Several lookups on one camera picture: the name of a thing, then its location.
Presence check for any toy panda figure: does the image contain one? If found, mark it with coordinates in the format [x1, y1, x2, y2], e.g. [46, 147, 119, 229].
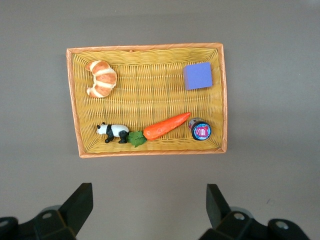
[96, 121, 130, 144]

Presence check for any toy carrot with green leaves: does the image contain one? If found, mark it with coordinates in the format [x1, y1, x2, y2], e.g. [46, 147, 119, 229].
[126, 112, 192, 148]

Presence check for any small jar with dark lid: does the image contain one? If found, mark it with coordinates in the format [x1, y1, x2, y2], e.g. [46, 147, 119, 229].
[187, 117, 212, 141]

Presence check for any yellow wicker basket orange rim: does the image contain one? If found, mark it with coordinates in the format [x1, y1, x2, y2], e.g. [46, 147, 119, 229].
[65, 42, 228, 159]

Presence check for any purple foam cube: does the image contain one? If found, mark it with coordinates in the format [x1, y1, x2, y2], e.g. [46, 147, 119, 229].
[182, 61, 213, 91]

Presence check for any toy croissant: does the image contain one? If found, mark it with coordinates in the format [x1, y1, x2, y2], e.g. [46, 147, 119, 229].
[84, 59, 118, 99]

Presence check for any brown table cover cloth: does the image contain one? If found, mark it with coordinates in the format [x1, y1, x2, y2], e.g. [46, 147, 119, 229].
[0, 0, 320, 240]

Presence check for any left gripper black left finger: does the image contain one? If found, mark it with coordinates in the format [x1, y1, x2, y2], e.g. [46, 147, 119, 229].
[0, 182, 94, 240]

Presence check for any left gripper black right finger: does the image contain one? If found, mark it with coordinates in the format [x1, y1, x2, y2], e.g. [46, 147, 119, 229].
[199, 183, 311, 240]

